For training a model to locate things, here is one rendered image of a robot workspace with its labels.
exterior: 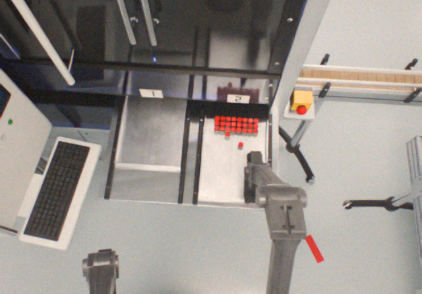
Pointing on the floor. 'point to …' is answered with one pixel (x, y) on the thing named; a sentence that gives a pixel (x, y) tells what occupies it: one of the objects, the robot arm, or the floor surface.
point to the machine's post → (302, 40)
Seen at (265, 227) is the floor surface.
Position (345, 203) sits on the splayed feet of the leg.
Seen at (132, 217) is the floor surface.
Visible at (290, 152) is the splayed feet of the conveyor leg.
